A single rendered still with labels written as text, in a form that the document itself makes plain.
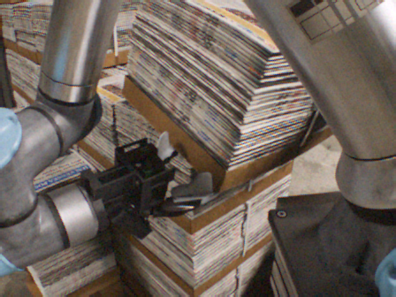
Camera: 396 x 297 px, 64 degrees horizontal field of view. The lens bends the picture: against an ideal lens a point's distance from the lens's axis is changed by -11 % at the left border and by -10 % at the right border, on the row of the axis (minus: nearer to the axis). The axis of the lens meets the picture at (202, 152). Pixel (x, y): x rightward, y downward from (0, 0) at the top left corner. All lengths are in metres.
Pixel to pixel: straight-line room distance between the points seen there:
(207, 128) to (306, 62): 0.33
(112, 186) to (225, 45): 0.23
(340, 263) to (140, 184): 0.26
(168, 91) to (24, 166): 0.27
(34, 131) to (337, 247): 0.36
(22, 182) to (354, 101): 0.32
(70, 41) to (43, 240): 0.22
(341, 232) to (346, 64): 0.26
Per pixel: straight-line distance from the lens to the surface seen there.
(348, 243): 0.40
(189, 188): 0.50
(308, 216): 0.50
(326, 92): 0.18
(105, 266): 1.27
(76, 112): 0.43
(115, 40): 1.16
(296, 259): 0.44
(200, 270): 0.87
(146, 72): 0.59
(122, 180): 0.44
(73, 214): 0.43
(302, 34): 0.17
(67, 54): 0.39
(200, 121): 0.51
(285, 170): 0.97
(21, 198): 0.39
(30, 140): 0.39
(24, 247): 0.42
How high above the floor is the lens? 1.13
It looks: 29 degrees down
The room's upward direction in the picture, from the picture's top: straight up
